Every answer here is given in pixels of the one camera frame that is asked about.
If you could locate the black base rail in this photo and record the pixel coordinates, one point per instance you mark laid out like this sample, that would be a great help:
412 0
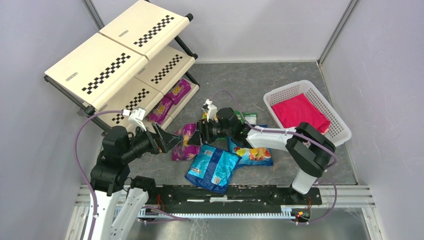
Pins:
238 199

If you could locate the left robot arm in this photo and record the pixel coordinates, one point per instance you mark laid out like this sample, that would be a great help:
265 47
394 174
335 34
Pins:
108 176

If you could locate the white plastic basket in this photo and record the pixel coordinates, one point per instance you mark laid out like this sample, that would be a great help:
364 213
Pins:
338 132

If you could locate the red cloth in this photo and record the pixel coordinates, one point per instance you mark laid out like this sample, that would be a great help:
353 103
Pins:
298 109

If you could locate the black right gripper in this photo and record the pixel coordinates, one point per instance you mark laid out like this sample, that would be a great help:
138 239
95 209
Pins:
202 131

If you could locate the small green white candy bag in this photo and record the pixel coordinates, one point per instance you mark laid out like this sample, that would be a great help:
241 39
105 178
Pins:
251 118

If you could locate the light blue Slendy bag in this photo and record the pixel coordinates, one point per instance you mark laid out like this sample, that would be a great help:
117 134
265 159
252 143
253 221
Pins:
212 169

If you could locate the cream tiered shelf rack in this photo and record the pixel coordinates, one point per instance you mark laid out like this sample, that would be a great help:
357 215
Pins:
134 61

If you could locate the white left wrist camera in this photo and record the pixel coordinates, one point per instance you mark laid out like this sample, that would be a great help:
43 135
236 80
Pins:
136 118

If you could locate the dark blue fruit candy bag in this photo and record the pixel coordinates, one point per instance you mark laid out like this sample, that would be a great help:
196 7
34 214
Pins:
251 157

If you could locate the purple candy bag on shelf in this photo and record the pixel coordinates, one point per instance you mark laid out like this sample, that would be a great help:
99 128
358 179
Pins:
181 88

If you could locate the purple grape candy bag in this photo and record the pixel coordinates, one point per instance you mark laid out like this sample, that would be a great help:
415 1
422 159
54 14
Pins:
183 151
160 111

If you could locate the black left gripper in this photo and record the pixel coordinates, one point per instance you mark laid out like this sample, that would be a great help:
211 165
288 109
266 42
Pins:
156 139

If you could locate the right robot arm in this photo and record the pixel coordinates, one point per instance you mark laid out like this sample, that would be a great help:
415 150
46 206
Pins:
311 150

